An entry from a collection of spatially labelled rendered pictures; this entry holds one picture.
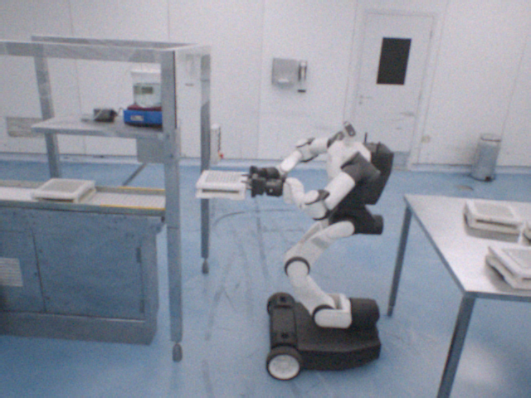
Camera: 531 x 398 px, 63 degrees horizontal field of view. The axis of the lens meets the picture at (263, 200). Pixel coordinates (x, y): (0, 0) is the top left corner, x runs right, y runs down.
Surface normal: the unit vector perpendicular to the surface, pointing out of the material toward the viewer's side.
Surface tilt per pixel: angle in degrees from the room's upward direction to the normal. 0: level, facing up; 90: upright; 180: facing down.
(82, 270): 90
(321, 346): 0
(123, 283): 90
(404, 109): 90
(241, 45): 90
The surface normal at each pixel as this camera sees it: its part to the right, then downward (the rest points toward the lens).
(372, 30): 0.07, 0.36
